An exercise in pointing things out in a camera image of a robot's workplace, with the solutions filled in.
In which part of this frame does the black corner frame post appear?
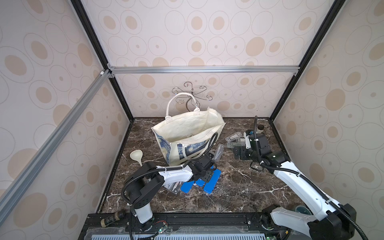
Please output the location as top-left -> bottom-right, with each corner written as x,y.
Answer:
70,0 -> 135,122
269,0 -> 347,122

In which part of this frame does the clear compass case back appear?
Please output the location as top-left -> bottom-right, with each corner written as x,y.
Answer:
225,132 -> 243,143

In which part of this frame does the silver metal hook stand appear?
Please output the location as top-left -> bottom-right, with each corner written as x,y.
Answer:
172,81 -> 213,112

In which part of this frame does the teal ceramic cup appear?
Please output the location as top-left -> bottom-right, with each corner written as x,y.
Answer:
295,205 -> 312,215

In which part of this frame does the black corner frame post left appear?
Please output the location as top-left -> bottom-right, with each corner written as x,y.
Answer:
70,0 -> 135,122

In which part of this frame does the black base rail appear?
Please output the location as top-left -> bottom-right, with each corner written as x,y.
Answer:
79,213 -> 292,240

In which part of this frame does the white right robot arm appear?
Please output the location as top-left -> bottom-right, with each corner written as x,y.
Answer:
234,130 -> 361,240

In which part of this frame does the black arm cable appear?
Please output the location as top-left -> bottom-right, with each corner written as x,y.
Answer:
250,115 -> 369,240
120,131 -> 219,208

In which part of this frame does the starry night canvas bag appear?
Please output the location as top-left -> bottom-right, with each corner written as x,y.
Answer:
152,93 -> 226,166

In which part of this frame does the black corner frame post right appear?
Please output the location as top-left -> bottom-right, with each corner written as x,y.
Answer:
269,0 -> 347,122

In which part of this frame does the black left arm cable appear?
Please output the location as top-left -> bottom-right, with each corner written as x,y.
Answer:
120,131 -> 219,208

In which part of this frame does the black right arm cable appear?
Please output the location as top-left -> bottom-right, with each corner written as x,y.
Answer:
250,115 -> 369,240

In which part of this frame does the diagonal aluminium rail left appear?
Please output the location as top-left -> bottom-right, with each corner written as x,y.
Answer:
1,69 -> 111,224

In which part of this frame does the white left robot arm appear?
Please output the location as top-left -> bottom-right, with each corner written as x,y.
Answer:
121,156 -> 218,225

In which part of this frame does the horizontal aluminium rail back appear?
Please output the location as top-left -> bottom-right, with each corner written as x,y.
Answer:
110,65 -> 300,75

